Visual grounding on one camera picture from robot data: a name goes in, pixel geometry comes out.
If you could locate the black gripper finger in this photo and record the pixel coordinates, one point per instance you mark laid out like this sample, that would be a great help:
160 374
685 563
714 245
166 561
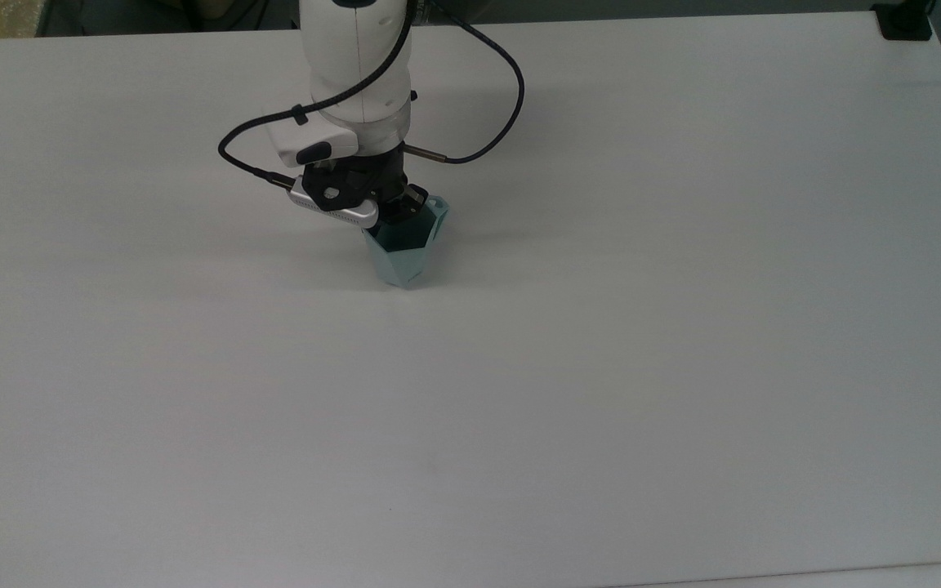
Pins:
415 198
390 214

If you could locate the silver depth camera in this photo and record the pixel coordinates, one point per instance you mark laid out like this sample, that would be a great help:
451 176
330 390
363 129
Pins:
348 215

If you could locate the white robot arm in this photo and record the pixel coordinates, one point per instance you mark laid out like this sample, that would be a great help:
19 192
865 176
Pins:
356 57

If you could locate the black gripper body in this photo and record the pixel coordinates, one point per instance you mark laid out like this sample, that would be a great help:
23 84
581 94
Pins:
381 175

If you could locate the teal faceted cup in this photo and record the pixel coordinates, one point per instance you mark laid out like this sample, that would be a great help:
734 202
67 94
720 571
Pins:
405 253

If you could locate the black stand base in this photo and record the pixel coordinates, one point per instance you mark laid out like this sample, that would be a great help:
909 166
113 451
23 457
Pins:
903 20

